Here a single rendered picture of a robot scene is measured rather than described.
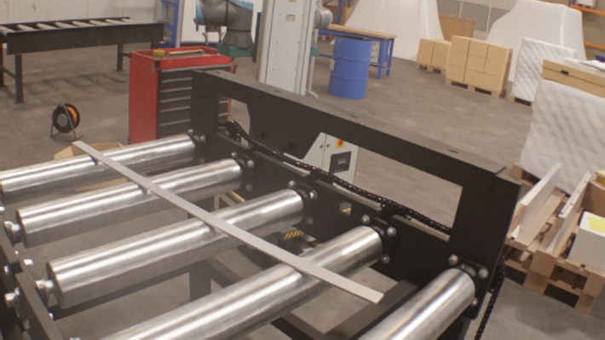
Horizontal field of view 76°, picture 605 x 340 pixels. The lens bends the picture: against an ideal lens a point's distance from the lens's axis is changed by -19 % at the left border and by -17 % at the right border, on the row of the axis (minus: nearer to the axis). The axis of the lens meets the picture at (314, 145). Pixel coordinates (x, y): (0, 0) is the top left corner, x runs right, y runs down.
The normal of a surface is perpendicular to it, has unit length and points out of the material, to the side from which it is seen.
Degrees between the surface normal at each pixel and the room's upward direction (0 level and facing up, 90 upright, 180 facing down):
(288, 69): 90
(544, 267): 90
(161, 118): 90
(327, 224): 90
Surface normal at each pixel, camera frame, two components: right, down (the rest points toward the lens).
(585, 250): -0.62, 0.18
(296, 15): 0.62, 0.32
